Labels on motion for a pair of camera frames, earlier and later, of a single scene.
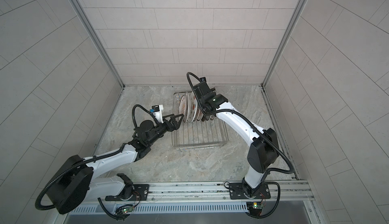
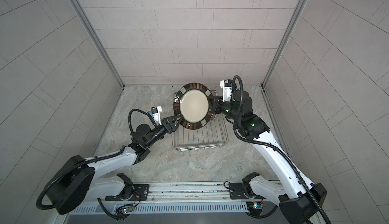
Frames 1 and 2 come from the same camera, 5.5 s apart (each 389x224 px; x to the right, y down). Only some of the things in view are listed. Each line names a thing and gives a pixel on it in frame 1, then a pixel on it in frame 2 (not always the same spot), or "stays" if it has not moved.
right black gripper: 198,95 to 219,104
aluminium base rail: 223,191 stays
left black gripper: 170,123 stays
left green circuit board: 127,209 stays
